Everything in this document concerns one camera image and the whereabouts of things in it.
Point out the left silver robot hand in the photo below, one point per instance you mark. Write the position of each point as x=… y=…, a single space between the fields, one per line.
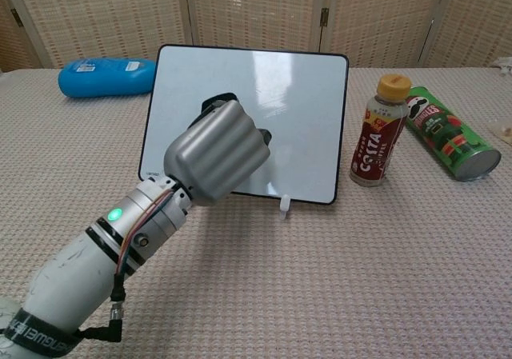
x=218 y=153

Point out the black whiteboard eraser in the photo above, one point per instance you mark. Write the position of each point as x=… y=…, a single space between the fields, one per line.
x=218 y=100

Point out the blue pump detergent bottle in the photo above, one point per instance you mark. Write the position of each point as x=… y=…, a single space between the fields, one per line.
x=106 y=77

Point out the woven folding screen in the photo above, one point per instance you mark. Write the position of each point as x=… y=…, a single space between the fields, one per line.
x=256 y=19

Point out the beige woven tablecloth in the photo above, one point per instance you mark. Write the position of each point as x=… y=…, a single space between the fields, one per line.
x=320 y=263

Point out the Costa coffee bottle yellow cap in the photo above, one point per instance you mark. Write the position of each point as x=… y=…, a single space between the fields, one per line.
x=380 y=135

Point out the green Pringles can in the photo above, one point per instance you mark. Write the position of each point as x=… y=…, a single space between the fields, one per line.
x=452 y=131

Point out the clear bag of nuts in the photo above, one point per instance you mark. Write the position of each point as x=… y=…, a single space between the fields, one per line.
x=505 y=125

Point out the small whiteboard with black frame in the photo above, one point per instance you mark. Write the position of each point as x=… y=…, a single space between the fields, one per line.
x=280 y=107

